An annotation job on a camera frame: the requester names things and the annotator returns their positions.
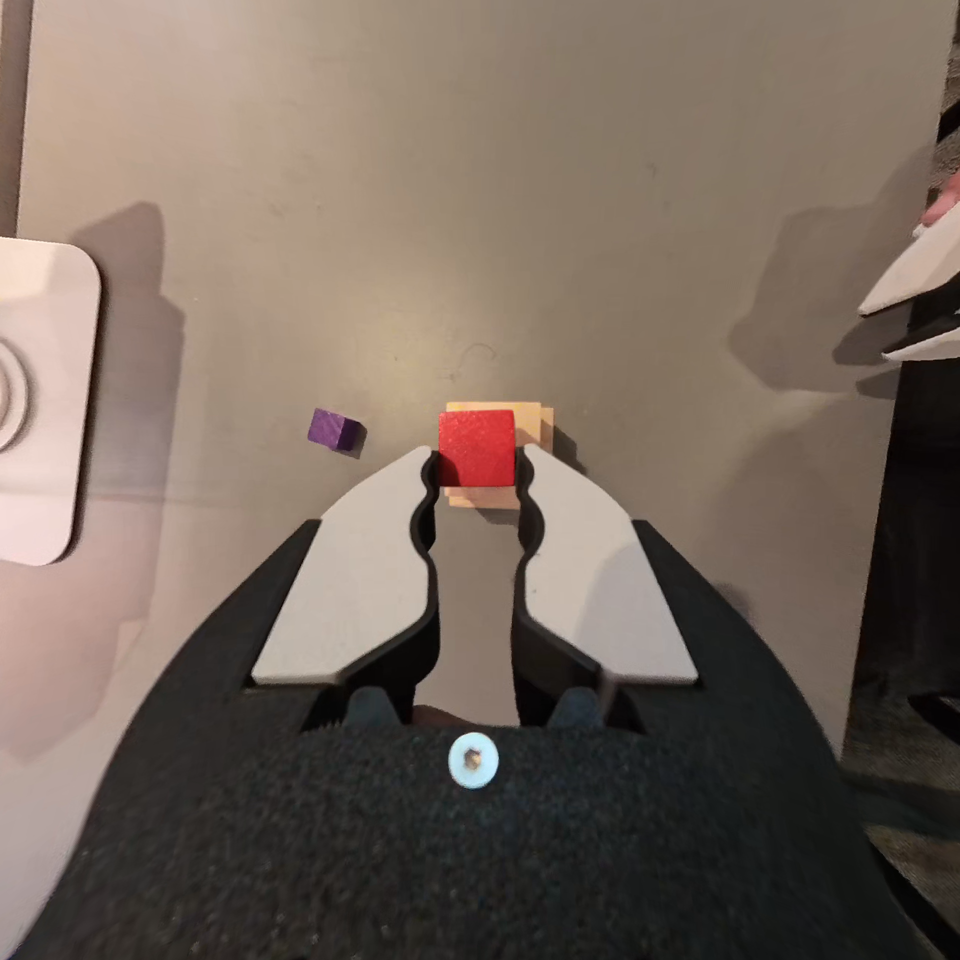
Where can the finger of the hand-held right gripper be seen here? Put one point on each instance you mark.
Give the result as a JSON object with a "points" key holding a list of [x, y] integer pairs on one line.
{"points": [[915, 270], [937, 346]]}

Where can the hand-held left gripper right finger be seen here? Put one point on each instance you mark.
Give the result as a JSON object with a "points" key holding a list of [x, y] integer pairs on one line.
{"points": [[592, 585]]}

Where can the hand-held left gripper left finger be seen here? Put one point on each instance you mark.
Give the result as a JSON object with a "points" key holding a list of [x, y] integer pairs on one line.
{"points": [[352, 585]]}

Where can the natural wooden cube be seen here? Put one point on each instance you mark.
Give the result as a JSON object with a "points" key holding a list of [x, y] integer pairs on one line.
{"points": [[480, 498]]}

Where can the purple wooden cube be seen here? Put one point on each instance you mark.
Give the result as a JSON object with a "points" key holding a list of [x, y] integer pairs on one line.
{"points": [[334, 429]]}

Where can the red wooden cube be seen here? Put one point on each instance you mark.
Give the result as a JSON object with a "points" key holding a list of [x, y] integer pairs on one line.
{"points": [[476, 446]]}

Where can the person's right hand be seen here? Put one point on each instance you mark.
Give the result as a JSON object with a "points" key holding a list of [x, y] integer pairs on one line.
{"points": [[943, 204]]}

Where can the white square board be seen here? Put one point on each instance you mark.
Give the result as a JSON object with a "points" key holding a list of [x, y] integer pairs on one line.
{"points": [[52, 375]]}

